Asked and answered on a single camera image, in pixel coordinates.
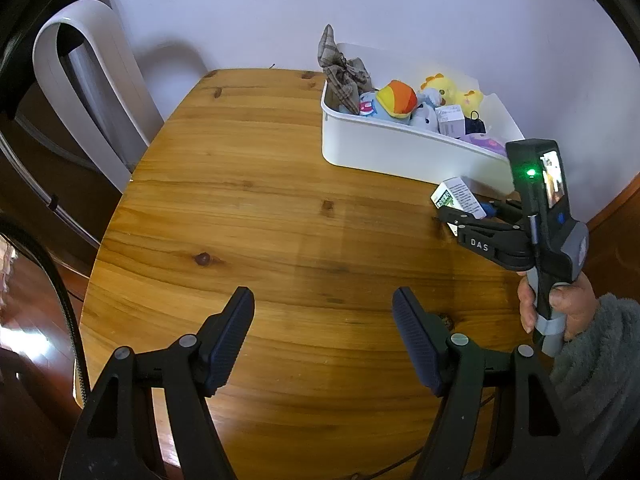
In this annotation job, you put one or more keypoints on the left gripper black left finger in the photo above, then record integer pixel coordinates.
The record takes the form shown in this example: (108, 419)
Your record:
(222, 336)

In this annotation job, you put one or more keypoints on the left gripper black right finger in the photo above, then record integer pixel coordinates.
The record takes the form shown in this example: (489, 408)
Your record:
(425, 338)

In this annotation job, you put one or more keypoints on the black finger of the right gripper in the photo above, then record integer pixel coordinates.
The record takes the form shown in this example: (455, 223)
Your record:
(503, 209)
(458, 218)

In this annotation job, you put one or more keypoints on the white green small carton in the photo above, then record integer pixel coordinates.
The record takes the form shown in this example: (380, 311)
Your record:
(454, 193)

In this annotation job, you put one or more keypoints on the purple bunny plush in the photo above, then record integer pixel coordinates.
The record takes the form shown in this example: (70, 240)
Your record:
(482, 140)

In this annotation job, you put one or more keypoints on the white text-printed box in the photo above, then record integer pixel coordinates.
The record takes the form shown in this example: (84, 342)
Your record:
(451, 121)

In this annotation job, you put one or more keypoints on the white bear plush blue sweater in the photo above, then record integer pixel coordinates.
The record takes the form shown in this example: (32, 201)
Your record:
(424, 116)

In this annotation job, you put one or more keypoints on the yellow chick plush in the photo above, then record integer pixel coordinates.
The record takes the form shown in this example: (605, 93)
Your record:
(469, 100)

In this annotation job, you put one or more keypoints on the blue rainbow pony plush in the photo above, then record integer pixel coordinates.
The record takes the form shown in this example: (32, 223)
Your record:
(395, 102)

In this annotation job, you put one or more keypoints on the grey plaid fabric bow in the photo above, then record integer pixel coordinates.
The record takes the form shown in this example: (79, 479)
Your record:
(347, 77)

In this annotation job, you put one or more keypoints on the blue floral drawstring pouch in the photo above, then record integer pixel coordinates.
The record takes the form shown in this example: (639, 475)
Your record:
(474, 124)

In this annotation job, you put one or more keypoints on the grey fleece sleeve forearm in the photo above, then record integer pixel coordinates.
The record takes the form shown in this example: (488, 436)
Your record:
(596, 377)

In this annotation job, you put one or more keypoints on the person's right hand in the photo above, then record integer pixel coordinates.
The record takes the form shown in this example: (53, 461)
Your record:
(576, 301)

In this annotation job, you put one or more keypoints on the brown wooden door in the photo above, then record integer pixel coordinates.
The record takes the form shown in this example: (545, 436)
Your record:
(613, 258)

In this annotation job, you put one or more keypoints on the white plastic storage bin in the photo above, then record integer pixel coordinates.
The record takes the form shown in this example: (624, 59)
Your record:
(376, 145)

